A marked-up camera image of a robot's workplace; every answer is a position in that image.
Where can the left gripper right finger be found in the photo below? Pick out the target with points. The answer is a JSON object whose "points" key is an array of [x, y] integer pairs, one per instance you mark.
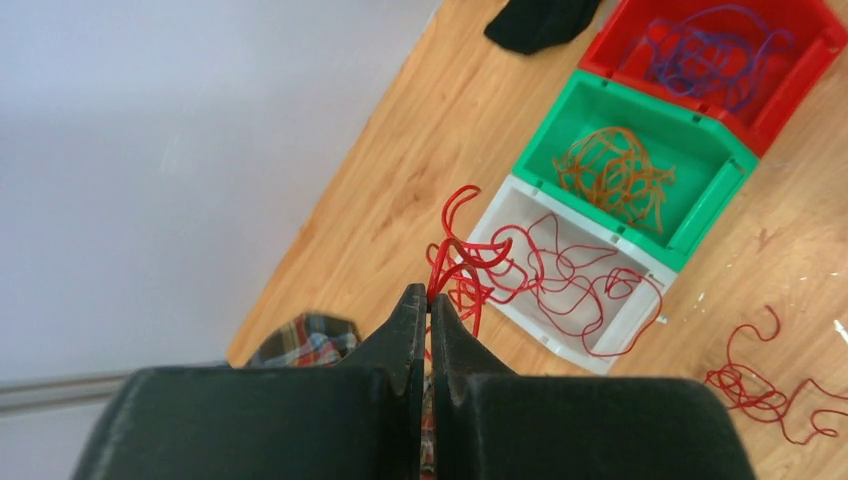
{"points": [[458, 360]]}

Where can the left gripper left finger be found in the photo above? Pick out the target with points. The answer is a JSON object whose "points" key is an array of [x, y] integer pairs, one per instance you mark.
{"points": [[389, 403]]}

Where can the plaid flannel shirt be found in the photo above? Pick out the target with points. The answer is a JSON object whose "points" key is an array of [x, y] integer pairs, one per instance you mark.
{"points": [[309, 340]]}

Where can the white plastic bin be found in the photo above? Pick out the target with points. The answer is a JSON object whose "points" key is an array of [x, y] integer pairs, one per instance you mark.
{"points": [[580, 289]]}

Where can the green plastic bin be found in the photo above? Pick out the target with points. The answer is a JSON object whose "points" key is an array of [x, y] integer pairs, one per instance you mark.
{"points": [[631, 162]]}

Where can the black t-shirt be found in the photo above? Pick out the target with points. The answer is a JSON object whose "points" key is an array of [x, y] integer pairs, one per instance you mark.
{"points": [[527, 27]]}

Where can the red plastic bin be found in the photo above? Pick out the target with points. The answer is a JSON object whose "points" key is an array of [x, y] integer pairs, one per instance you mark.
{"points": [[746, 64]]}

